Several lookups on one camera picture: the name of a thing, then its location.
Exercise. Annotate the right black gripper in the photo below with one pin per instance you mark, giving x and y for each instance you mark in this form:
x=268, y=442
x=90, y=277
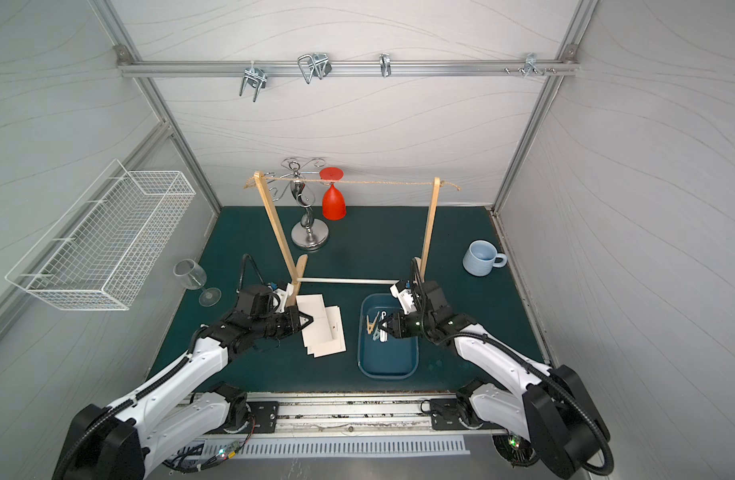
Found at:
x=400, y=324

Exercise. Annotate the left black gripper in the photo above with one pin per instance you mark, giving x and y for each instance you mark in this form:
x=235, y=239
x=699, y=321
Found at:
x=291, y=321

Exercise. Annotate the white clothespin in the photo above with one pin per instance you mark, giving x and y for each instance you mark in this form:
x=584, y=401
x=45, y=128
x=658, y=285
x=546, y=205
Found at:
x=383, y=336

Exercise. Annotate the yellow wooden clothespin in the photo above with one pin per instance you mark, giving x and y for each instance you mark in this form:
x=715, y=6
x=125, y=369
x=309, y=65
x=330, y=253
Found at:
x=371, y=323

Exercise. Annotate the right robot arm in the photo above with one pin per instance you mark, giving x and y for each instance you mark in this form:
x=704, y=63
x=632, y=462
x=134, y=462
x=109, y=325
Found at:
x=546, y=413

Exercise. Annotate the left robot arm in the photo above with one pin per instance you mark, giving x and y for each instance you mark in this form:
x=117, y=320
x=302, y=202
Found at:
x=130, y=437

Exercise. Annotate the blue plastic tray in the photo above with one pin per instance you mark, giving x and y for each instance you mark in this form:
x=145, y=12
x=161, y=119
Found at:
x=394, y=360

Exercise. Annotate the green table mat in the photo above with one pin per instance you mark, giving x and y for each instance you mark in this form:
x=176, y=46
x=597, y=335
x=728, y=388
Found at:
x=368, y=247

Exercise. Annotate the metal stand with hooks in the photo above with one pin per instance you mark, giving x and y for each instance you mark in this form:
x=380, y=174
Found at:
x=309, y=234

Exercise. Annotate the red round disc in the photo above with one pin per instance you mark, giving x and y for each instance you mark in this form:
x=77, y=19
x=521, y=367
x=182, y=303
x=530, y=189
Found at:
x=333, y=203

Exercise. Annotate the clear glass cup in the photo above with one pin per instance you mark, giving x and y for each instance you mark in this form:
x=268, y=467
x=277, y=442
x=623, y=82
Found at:
x=193, y=277

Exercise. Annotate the light blue mug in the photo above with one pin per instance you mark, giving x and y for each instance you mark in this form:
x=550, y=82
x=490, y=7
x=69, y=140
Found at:
x=482, y=257

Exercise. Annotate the left metal clamp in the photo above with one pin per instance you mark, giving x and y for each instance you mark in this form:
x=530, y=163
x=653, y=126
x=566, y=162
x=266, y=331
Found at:
x=253, y=79

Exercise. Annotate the metal clamp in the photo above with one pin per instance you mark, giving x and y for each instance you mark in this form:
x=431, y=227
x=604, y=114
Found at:
x=253, y=79
x=314, y=65

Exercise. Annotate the middle metal clamp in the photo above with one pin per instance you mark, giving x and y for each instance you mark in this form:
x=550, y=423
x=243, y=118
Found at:
x=314, y=65

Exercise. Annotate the aluminium cross bar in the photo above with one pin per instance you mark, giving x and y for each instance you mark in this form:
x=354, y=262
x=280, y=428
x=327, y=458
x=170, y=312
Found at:
x=340, y=68

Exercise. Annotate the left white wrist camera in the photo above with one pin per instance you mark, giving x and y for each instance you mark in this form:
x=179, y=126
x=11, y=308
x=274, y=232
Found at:
x=280, y=294

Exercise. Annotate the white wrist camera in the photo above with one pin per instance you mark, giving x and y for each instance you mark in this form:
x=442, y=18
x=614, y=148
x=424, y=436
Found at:
x=402, y=291
x=280, y=294

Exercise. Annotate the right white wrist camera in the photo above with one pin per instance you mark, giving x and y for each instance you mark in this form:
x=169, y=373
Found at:
x=402, y=291

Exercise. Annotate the wooden drying rack frame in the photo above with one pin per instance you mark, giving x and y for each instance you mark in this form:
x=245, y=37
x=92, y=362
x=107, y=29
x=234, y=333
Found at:
x=296, y=268

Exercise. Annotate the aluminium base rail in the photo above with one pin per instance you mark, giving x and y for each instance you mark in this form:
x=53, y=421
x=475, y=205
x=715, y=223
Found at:
x=352, y=414

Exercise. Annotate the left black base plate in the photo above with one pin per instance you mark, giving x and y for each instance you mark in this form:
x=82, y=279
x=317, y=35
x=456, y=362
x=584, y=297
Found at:
x=247, y=416

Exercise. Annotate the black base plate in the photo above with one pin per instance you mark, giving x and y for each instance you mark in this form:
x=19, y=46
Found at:
x=247, y=416
x=452, y=414

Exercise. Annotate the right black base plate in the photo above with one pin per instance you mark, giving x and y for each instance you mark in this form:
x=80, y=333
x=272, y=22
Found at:
x=452, y=414

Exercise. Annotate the white wire basket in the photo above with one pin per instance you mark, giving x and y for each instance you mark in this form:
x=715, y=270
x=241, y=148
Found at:
x=97, y=256

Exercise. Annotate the small metal bracket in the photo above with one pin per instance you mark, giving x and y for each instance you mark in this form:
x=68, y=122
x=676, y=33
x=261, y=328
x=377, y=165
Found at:
x=385, y=65

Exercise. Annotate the right metal bracket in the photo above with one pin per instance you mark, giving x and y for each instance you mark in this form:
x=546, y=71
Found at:
x=530, y=68

